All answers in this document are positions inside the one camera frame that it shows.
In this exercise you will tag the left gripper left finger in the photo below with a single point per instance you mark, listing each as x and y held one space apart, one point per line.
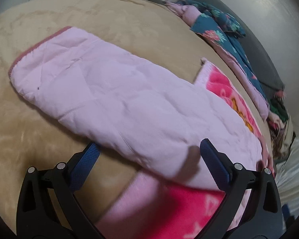
47 206

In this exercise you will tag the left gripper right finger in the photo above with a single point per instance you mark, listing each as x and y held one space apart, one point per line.
251 207

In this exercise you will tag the pink quilted jacket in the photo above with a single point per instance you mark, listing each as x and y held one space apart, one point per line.
123 102

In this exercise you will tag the pile of assorted clothes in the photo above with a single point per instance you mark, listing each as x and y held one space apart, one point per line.
281 127

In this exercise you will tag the shiny white curtain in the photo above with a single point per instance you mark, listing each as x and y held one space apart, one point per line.
287 179

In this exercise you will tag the tan bed cover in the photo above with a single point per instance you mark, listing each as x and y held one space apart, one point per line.
122 198

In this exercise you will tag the blue floral pink quilt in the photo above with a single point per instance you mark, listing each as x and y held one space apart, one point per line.
222 31

